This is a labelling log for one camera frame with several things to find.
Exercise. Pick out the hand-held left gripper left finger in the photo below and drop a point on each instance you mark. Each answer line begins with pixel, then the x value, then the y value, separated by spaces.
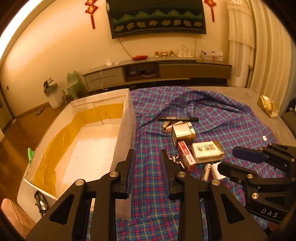
pixel 130 171

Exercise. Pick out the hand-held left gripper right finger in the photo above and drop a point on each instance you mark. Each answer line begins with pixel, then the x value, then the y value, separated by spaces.
pixel 165 176

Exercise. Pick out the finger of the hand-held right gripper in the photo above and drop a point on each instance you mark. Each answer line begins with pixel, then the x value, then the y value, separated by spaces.
pixel 247 154
pixel 233 171

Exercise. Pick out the white charger adapter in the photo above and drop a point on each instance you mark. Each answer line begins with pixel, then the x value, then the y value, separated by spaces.
pixel 216 172

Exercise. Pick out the silver bull figurine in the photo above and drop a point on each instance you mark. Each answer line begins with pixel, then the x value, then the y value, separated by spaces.
pixel 174 159

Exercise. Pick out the small silver metal cylinder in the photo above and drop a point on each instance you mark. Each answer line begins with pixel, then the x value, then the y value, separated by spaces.
pixel 205 172

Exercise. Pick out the red and white cigarette pack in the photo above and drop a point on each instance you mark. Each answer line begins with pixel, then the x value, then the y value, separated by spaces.
pixel 187 156

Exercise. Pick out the white storage box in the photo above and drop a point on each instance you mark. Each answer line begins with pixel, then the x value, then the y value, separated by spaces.
pixel 97 143

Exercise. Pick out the gold metal tin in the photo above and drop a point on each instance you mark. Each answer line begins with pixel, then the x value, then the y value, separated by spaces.
pixel 183 134

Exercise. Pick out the white stapler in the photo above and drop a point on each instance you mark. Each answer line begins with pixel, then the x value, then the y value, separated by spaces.
pixel 167 126

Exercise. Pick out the black marker pen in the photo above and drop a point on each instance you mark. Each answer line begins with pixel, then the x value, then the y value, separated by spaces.
pixel 178 118

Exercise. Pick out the blue pink plaid cloth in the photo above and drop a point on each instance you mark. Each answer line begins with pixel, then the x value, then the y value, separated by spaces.
pixel 231 129

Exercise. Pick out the gold foil package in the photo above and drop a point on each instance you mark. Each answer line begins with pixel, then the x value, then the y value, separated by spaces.
pixel 268 105

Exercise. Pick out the yellow plastic film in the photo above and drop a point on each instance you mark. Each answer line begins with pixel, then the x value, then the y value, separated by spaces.
pixel 69 129

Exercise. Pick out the white floor air conditioner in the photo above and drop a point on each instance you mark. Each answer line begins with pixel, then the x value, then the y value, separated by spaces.
pixel 240 71

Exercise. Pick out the black eyeglasses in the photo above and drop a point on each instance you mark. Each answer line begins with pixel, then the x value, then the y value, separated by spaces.
pixel 38 201

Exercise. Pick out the green plastic clip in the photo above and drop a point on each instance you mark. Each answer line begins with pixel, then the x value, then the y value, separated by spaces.
pixel 30 155

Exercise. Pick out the white organizer box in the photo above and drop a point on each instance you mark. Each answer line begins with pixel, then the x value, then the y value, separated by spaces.
pixel 211 56

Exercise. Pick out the green plastic chair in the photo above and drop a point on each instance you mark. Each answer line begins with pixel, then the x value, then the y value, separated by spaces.
pixel 72 83

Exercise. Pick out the white bin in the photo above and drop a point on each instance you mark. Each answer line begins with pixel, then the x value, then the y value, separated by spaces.
pixel 54 97

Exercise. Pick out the grey television cabinet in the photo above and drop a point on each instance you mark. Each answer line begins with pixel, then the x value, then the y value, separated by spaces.
pixel 180 69

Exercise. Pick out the cream curtain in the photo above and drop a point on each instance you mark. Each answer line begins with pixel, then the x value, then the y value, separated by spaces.
pixel 270 46

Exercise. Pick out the small white bottle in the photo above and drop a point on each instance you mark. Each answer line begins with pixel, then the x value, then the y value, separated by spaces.
pixel 108 62

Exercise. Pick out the red tray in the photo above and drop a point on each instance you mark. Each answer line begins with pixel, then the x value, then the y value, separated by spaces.
pixel 140 57

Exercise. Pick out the set of clear glass cups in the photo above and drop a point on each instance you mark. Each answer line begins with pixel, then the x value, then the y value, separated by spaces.
pixel 185 52

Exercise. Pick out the dark potted plant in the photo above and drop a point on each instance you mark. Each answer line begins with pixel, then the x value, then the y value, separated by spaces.
pixel 48 83

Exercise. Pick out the wide gold ornament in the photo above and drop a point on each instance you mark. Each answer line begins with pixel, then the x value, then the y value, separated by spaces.
pixel 165 53

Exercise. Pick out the pink cushioned stool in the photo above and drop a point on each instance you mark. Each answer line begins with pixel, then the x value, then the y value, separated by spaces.
pixel 16 217

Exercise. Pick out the white lace cover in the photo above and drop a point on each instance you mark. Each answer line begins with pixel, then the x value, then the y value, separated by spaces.
pixel 240 23

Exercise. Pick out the patterned wall television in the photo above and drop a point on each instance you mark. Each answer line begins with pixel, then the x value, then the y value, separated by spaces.
pixel 157 20

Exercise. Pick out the red knot wall ornament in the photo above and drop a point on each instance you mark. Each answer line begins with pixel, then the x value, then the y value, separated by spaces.
pixel 210 4
pixel 91 10

